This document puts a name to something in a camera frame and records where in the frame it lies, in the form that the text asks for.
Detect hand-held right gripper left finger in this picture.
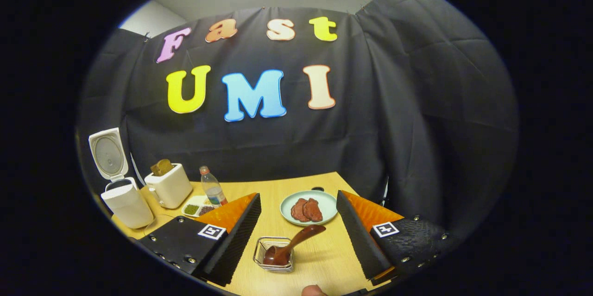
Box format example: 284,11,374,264
139,193,262,287

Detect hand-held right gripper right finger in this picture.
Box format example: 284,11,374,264
336,189,457,286

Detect metal wire chopstick holder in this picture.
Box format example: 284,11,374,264
253,236,295,273

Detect brown wooden spoon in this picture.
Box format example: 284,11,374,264
263,225,327,267

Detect white rice cooker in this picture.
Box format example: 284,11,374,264
88,127,155,229

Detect red meat piece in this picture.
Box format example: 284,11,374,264
291,199,310,222
303,198,323,221

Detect clear plastic bottle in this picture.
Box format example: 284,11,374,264
200,165,228,207

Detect white sectioned grain tray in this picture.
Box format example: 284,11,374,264
182,195,216,218

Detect pale green plate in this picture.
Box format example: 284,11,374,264
280,190,338,227

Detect white toaster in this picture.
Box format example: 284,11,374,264
145,163,193,209

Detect brown toast slice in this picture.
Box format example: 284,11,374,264
151,159,174,177

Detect black backdrop cloth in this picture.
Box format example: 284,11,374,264
76,0,519,241

